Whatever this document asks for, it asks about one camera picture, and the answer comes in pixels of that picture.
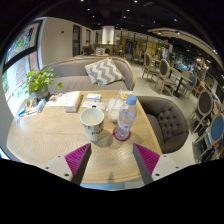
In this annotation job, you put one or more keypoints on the flat round red coaster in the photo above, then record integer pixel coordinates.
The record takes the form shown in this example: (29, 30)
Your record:
(115, 136)

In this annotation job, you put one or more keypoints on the white paper sheets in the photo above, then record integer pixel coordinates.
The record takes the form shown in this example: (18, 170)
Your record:
(90, 105)

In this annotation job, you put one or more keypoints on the person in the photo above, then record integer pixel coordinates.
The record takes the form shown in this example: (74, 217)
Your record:
(87, 50)

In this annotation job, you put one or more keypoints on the group of oval-back chairs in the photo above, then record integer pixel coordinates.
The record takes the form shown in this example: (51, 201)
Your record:
(164, 68)

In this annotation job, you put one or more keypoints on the yellow card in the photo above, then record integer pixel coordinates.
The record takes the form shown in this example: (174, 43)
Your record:
(123, 96)

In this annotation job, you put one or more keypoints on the small white blue box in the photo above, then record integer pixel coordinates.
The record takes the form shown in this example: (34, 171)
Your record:
(93, 97)

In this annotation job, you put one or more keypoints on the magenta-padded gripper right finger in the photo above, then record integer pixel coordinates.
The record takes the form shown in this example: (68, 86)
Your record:
(148, 160)

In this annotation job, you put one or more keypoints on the printed white leaflet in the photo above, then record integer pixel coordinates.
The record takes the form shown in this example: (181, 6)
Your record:
(58, 99)

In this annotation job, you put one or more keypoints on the small wooden stand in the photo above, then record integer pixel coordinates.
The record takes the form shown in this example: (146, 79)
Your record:
(30, 103)

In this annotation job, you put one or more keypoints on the clear bottle with blue cap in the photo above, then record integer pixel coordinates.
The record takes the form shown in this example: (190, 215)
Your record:
(125, 118)

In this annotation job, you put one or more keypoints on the grey white chevron pillow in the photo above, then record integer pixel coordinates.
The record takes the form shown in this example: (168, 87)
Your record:
(104, 71)

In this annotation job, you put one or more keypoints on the grey curved sofa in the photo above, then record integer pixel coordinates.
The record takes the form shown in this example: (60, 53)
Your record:
(71, 75)

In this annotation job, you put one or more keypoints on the flat blue white pack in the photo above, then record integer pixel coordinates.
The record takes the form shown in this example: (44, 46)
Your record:
(21, 112)

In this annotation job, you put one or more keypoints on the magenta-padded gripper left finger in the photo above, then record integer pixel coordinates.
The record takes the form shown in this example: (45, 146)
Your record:
(75, 160)

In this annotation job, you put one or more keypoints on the green potted plant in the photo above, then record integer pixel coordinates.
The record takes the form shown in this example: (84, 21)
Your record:
(38, 80)

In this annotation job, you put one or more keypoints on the grey tufted armchair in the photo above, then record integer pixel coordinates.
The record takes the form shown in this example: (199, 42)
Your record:
(170, 123)

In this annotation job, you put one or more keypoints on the small light blue carton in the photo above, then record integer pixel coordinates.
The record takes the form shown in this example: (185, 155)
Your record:
(40, 105)

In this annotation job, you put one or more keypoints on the window with painted decoration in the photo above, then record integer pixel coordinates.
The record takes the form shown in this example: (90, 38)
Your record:
(21, 66)

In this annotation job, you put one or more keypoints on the group of ceiling lights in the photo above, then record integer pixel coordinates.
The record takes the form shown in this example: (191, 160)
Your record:
(126, 10)

